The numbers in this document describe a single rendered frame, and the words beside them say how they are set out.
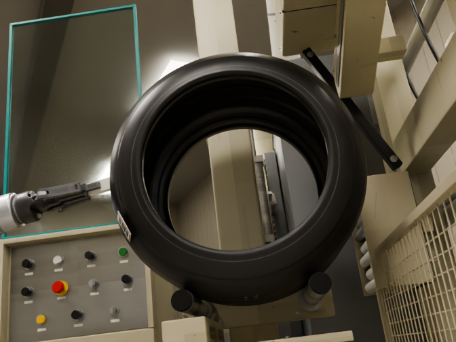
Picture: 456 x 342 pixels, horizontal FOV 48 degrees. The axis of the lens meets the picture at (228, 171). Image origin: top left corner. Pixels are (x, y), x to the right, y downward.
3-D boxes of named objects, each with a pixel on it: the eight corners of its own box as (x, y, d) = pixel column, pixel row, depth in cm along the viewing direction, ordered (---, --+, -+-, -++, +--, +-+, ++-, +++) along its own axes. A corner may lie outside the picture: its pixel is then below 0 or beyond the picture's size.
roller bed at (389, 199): (364, 296, 147) (344, 197, 157) (415, 290, 146) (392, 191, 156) (376, 288, 128) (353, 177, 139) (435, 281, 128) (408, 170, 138)
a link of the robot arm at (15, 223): (5, 203, 128) (28, 197, 128) (9, 237, 125) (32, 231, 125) (-15, 193, 119) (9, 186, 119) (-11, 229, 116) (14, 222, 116)
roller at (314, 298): (313, 287, 135) (321, 302, 133) (298, 294, 134) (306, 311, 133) (324, 267, 102) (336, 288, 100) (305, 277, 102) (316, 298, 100)
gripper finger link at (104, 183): (87, 184, 123) (85, 183, 122) (115, 176, 123) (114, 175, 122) (89, 195, 122) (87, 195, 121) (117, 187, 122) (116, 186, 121)
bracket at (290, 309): (185, 334, 136) (182, 296, 139) (334, 315, 134) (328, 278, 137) (183, 334, 133) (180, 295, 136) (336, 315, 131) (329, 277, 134)
